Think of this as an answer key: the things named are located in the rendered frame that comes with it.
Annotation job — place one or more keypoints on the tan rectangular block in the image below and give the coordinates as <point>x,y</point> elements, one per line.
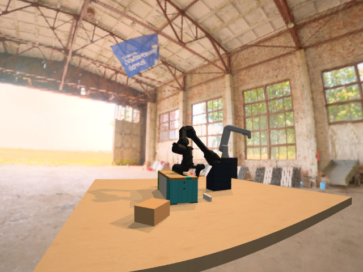
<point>152,211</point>

